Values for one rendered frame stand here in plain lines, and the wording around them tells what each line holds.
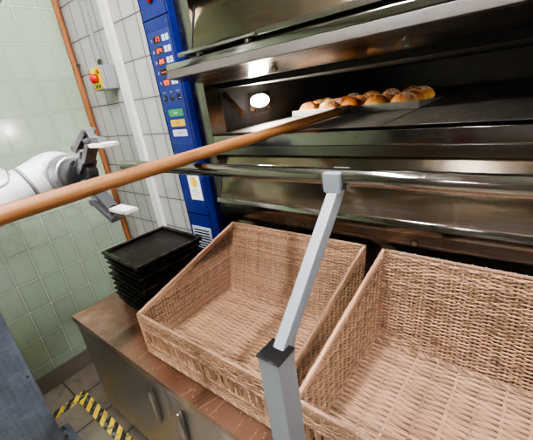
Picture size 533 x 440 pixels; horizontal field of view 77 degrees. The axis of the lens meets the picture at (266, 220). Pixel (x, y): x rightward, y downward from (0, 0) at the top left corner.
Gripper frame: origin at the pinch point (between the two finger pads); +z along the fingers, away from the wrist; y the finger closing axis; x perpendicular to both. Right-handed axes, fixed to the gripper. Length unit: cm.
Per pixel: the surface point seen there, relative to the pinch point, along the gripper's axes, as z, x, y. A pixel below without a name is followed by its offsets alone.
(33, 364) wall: -122, 12, 101
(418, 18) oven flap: 44, -40, -21
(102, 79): -88, -48, -26
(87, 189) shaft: 2.0, 7.2, -0.1
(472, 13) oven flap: 53, -41, -20
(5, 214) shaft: 2.0, 20.0, -0.1
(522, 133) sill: 61, -55, 3
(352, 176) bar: 41.2, -17.8, 2.4
